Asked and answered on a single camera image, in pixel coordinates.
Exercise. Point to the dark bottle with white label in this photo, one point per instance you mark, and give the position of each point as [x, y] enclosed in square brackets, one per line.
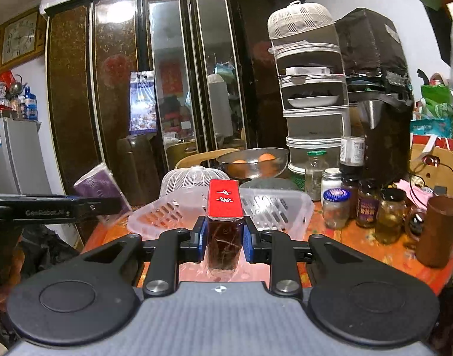
[351, 152]

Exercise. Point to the glass jar with blue lid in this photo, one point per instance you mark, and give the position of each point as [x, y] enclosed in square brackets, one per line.
[336, 209]

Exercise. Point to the grey refrigerator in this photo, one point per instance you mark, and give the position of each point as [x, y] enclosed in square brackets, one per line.
[15, 155]

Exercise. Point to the brown sauce jar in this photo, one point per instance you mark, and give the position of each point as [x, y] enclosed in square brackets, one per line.
[367, 207]

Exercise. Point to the framed wall clock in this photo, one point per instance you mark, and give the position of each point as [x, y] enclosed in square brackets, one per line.
[18, 40]

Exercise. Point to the dark wooden wardrobe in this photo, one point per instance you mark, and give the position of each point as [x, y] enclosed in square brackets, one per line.
[111, 92]

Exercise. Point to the glass bowl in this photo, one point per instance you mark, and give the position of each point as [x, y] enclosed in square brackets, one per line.
[248, 170]

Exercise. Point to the glass jar with green lid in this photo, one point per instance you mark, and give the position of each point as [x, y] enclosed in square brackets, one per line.
[315, 178]

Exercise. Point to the orange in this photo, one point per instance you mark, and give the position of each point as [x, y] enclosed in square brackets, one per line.
[240, 162]
[266, 157]

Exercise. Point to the white flat box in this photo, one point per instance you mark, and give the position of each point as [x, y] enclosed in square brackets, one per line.
[307, 71]

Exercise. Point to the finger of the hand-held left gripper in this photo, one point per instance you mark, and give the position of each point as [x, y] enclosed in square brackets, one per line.
[108, 206]

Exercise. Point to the white stacked food cover rack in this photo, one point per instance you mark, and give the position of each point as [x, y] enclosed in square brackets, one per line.
[308, 81]

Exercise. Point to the glass jar with white lid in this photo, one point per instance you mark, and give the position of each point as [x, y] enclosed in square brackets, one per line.
[331, 180]

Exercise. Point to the pink cloth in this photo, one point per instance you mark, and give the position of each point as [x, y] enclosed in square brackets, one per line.
[415, 193]

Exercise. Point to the black kitchen appliance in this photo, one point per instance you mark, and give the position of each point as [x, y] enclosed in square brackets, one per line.
[386, 141]

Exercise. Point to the white mesh food cover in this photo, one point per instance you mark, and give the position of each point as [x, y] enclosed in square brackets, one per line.
[191, 180]

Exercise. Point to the black plastic bag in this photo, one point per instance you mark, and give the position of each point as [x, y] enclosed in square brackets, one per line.
[371, 40]

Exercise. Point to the clear plastic basket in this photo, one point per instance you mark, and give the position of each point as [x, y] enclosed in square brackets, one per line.
[274, 207]

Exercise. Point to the green shopping bag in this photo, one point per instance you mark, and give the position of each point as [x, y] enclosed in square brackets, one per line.
[439, 111]

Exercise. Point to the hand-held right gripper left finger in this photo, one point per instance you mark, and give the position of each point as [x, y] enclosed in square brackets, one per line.
[200, 240]

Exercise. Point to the yellow pickle jar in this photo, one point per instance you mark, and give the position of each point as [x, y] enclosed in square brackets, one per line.
[389, 218]

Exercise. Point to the blue hanging packet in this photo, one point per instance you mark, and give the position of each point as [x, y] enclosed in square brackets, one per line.
[143, 104]

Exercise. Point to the white plate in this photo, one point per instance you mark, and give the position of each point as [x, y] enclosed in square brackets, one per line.
[313, 101]

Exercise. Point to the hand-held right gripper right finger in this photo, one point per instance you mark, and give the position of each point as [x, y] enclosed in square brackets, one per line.
[248, 244]

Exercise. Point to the purple tissue pack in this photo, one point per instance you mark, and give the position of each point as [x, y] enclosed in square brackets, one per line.
[96, 183]

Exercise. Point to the dark bottle with red cap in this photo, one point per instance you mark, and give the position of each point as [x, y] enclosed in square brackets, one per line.
[225, 207]

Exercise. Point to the blue water bottle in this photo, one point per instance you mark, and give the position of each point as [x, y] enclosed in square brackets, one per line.
[31, 105]

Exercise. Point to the metal kettle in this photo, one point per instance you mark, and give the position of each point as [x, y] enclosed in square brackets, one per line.
[16, 86]

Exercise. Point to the brown cylindrical container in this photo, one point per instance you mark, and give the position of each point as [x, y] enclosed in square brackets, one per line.
[437, 230]

